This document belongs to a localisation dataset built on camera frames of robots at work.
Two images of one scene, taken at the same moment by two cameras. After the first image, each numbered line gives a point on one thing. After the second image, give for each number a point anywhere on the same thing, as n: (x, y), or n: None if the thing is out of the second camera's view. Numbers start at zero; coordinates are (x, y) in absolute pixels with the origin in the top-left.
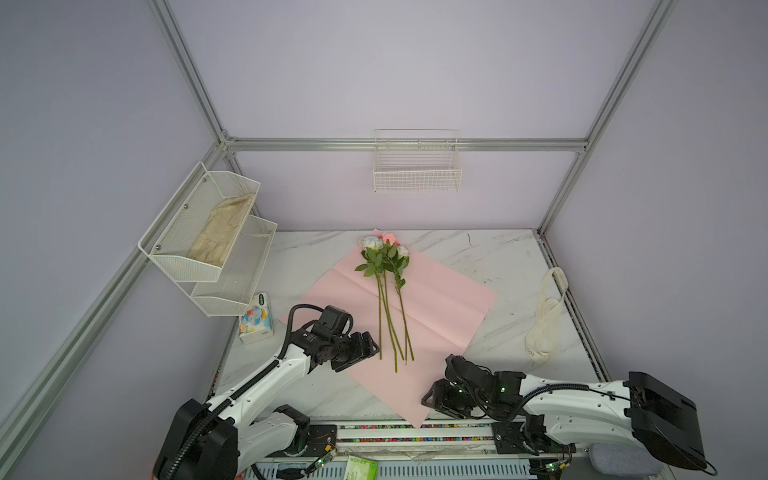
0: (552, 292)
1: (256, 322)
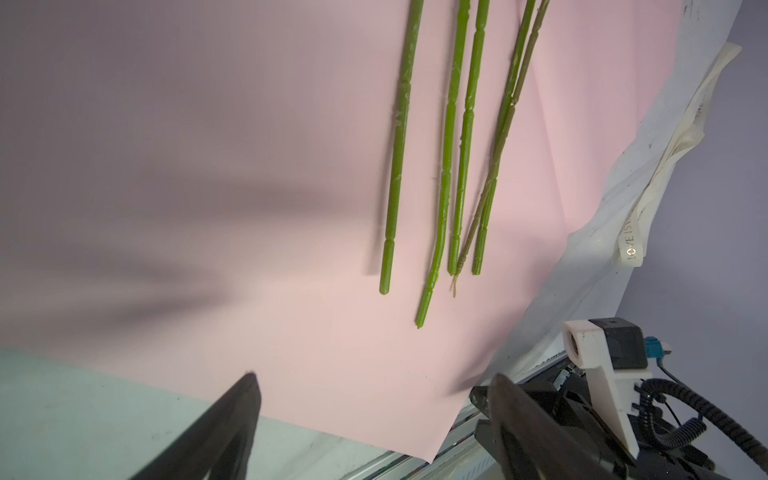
0: (633, 238)
1: None
